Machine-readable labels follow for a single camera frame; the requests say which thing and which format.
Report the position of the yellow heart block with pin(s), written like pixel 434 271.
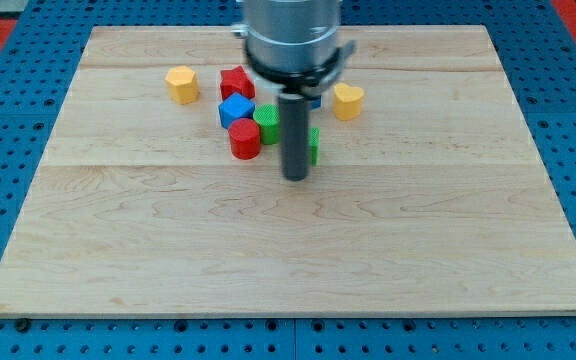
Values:
pixel 348 101

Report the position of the red cylinder block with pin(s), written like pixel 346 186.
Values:
pixel 244 136

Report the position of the blue cube block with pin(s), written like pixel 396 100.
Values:
pixel 234 107

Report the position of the yellow hexagon block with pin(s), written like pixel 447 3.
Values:
pixel 182 84

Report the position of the green cylinder block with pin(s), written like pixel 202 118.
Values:
pixel 267 118

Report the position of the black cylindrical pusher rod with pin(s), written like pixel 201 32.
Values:
pixel 294 136

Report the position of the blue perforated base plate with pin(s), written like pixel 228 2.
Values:
pixel 38 63

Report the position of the red star block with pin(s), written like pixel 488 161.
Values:
pixel 236 80

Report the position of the small blue block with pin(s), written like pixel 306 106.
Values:
pixel 316 103

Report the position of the green star block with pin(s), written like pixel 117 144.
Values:
pixel 314 144

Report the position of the light wooden board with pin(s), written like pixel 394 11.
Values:
pixel 434 202

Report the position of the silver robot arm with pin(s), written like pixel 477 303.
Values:
pixel 294 43

